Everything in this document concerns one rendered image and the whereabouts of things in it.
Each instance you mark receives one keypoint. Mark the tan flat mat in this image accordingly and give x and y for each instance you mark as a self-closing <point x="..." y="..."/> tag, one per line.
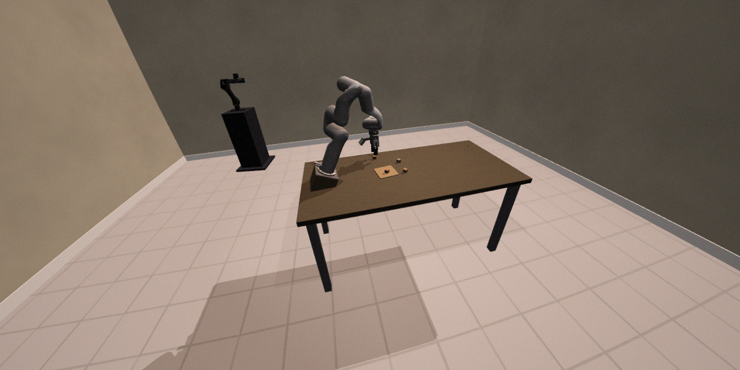
<point x="380" y="172"/>

